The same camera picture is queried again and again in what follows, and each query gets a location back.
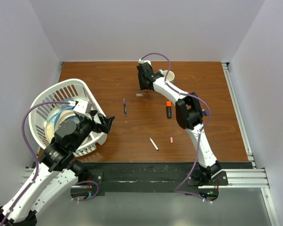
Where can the stacked plates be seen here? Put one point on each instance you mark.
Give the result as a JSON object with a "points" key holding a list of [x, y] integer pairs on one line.
{"points": [[63, 115]]}

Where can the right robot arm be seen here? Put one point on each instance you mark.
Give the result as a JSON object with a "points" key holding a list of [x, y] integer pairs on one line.
{"points": [[189, 116]]}

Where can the white laundry basket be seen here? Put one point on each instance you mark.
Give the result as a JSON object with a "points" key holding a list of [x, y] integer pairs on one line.
{"points": [[68, 90]]}

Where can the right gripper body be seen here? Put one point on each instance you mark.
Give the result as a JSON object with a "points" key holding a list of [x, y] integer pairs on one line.
{"points": [[142, 85]]}

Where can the white purple-tip pen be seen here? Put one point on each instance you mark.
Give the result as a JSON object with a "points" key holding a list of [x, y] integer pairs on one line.
{"points": [[154, 144]]}

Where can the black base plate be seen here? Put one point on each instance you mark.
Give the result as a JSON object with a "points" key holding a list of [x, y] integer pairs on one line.
{"points": [[155, 177]]}

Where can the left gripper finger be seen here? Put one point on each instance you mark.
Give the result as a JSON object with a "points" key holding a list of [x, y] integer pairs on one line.
{"points": [[107, 120], [106, 127]]}

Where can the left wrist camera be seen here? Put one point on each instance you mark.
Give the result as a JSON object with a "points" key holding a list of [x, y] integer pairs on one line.
{"points": [[81, 108]]}

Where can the black orange highlighter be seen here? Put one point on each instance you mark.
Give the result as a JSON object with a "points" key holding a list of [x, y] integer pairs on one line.
{"points": [[169, 109]]}

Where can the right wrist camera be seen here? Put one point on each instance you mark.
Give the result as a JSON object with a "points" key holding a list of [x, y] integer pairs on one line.
{"points": [[140, 61]]}

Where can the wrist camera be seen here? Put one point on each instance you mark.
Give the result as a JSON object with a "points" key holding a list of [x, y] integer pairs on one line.
{"points": [[140, 61], [81, 108]]}

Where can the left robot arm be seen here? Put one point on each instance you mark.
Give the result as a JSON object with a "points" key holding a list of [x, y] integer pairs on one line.
{"points": [[44, 164]]}

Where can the purple pen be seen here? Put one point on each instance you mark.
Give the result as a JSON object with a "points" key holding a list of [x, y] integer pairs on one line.
{"points": [[124, 105]]}

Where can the light blue mug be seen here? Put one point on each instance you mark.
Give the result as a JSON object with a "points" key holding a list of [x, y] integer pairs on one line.
{"points": [[170, 76]]}

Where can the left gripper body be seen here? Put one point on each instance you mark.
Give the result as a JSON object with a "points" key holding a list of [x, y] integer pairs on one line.
{"points": [[93, 125]]}

